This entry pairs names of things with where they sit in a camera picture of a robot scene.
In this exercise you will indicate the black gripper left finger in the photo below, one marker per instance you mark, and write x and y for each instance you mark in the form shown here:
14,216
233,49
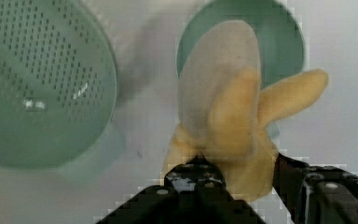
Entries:
191,193

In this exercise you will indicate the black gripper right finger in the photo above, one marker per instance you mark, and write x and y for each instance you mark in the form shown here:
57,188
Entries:
316,194

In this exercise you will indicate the plush peeled banana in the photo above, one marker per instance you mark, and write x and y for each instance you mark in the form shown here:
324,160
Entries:
224,111

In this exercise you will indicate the green mug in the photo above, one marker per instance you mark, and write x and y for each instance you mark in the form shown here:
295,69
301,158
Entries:
267,46

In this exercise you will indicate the green colander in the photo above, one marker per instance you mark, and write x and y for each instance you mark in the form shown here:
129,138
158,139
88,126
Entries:
58,88

